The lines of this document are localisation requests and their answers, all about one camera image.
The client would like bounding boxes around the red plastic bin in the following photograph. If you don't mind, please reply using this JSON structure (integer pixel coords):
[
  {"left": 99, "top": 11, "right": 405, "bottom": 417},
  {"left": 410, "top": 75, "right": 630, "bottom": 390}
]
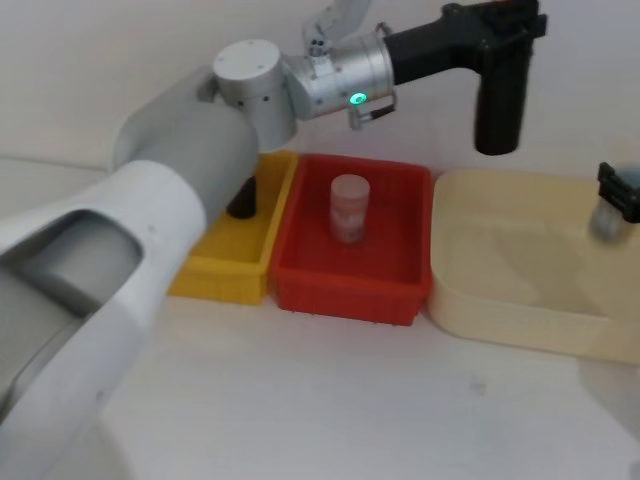
[{"left": 269, "top": 153, "right": 433, "bottom": 327}]

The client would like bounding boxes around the small dark bottle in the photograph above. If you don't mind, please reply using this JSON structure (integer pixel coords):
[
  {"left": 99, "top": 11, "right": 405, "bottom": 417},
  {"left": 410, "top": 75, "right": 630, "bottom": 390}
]
[{"left": 225, "top": 174, "right": 259, "bottom": 220}]

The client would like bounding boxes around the pale translucent pink-labelled bottle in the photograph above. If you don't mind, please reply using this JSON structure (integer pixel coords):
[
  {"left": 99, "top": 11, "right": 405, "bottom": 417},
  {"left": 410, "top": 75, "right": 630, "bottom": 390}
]
[{"left": 328, "top": 173, "right": 371, "bottom": 245}]

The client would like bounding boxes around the yellow plastic bin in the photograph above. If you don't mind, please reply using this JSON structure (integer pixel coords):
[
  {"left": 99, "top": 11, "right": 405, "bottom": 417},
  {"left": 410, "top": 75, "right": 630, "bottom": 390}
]
[{"left": 167, "top": 149, "right": 300, "bottom": 306}]

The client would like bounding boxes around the white table cloth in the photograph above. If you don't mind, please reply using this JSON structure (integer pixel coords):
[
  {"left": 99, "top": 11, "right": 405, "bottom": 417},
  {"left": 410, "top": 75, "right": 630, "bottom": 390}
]
[{"left": 0, "top": 154, "right": 640, "bottom": 480}]

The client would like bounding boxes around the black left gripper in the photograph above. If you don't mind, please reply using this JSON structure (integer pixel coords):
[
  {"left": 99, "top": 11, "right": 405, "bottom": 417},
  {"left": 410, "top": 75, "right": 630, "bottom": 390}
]
[{"left": 383, "top": 0, "right": 549, "bottom": 157}]

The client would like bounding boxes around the cream plastic bin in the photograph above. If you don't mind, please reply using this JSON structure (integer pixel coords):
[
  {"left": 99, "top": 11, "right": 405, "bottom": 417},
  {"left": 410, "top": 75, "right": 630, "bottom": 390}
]
[{"left": 428, "top": 168, "right": 640, "bottom": 365}]

